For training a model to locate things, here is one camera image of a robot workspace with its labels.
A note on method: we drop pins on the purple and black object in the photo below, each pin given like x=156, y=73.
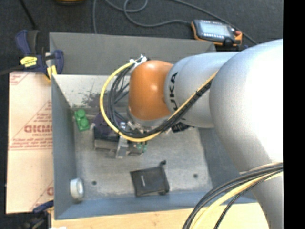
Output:
x=103, y=129

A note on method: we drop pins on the black cylinder on white bracket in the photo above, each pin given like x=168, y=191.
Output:
x=180, y=127

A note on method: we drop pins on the grey metal bin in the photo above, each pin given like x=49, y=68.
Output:
x=166, y=159

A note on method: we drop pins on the black flat pouch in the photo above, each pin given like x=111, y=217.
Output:
x=150, y=180

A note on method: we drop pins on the brown cardboard board, red print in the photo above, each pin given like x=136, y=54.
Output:
x=28, y=166

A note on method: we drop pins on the green toy block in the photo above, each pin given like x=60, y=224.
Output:
x=82, y=119

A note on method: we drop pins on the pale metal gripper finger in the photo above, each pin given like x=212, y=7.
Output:
x=104, y=145

